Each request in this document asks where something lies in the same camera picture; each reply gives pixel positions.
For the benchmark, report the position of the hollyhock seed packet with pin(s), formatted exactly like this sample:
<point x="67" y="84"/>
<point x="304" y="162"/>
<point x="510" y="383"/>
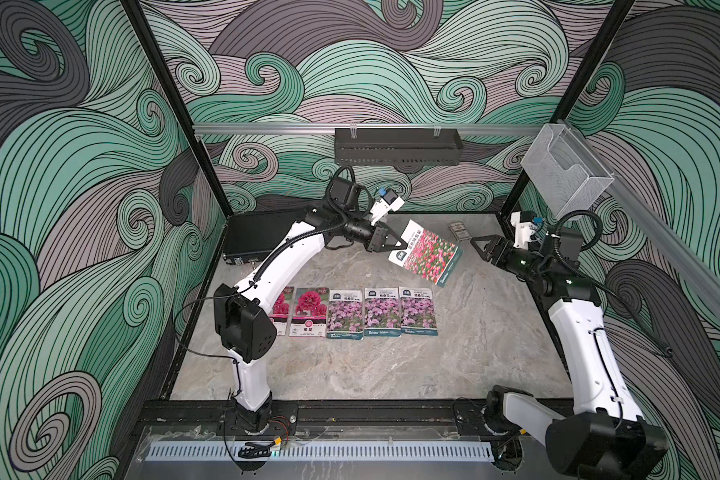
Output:
<point x="281" y="311"/>
<point x="309" y="316"/>

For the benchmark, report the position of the red flower seed packet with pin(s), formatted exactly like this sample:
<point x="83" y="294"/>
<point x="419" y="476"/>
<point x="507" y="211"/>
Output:
<point x="427" y="255"/>

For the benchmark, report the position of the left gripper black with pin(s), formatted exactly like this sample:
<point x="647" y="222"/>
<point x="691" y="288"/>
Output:
<point x="375" y="238"/>

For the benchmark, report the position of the white back seed packet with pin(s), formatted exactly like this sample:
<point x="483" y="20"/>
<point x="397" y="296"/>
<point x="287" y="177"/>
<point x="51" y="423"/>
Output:
<point x="345" y="315"/>

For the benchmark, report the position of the white teal seed packet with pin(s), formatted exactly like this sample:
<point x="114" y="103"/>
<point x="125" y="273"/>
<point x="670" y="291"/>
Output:
<point x="382" y="312"/>

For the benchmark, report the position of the black front rail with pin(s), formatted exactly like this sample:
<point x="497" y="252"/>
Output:
<point x="310" y="417"/>

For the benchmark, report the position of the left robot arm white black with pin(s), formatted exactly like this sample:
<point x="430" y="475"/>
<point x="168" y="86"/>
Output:
<point x="241" y="312"/>

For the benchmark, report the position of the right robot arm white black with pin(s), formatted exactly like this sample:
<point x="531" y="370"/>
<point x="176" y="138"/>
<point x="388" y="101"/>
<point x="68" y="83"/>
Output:
<point x="607" y="435"/>

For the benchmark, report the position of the purple flower seed packet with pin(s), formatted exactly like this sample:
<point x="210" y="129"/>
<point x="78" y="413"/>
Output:
<point x="417" y="311"/>

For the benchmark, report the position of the small seed packet far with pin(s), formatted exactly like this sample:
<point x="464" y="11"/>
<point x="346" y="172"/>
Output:
<point x="459" y="231"/>

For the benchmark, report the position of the white slotted cable duct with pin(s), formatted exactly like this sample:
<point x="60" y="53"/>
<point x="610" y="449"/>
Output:
<point x="434" y="451"/>

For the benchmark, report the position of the black aluminium briefcase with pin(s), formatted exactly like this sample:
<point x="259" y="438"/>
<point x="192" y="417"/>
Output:
<point x="251" y="237"/>

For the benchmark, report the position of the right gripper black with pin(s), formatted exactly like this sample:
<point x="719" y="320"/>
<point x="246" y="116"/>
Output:
<point x="492" y="247"/>

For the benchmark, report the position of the clear acrylic wall holder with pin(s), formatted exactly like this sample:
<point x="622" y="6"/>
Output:
<point x="565" y="170"/>

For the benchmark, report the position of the black wall tray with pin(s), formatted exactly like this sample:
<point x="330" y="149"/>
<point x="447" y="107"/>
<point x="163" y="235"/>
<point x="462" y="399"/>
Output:
<point x="397" y="147"/>

